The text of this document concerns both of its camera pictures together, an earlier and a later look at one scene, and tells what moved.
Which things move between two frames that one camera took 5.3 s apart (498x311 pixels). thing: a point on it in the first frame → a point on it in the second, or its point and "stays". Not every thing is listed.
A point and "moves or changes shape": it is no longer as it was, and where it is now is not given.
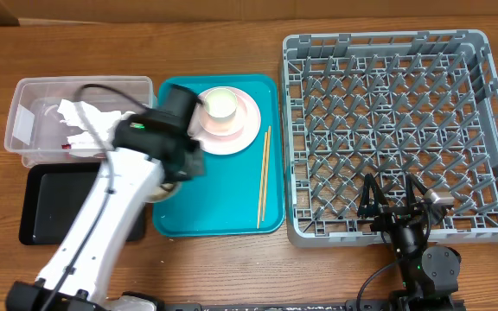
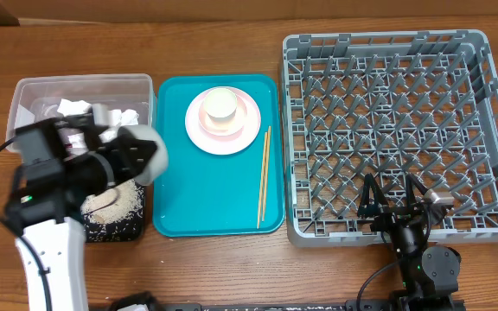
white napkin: x=98 y=127 stays
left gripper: x=195 y=163 → x=126 y=166
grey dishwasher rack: x=393 y=104 stays
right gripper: x=391 y=214 stays
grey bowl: x=161 y=193 moves or changes shape
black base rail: x=356 y=306 stays
